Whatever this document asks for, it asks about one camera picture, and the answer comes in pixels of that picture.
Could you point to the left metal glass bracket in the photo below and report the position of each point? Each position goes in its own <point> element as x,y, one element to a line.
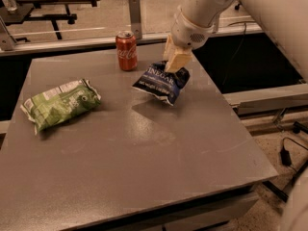
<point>7,42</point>

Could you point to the blue chip bag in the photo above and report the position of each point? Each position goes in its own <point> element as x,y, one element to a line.
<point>165,86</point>

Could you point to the red coke can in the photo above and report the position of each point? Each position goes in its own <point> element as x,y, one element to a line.
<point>126,49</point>

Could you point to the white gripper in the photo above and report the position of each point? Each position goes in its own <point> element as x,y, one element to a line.
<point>187,33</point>

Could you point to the metal glass bracket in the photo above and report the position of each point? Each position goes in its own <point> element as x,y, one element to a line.
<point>7,42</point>
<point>135,18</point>

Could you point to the green chip bag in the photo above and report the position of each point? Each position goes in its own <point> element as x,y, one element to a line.
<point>55,106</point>

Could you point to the black bench table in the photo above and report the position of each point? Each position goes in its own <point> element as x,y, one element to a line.
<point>45,10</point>

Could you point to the middle metal glass bracket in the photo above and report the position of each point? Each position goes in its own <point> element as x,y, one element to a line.
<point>135,18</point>

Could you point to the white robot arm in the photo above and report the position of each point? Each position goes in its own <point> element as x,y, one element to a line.
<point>285,22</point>

